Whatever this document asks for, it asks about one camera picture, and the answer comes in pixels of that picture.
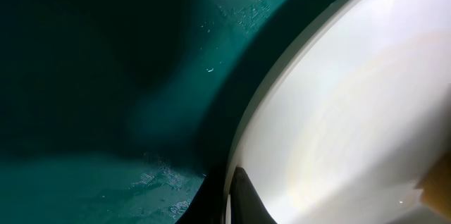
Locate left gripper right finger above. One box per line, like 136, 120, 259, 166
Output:
230, 167, 276, 224

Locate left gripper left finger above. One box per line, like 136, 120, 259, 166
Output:
176, 169, 225, 224

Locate white plate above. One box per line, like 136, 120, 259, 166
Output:
223, 0, 450, 223

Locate green yellow sponge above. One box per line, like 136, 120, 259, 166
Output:
416, 152, 451, 220

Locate teal plastic tray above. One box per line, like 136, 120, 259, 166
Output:
1, 0, 335, 223

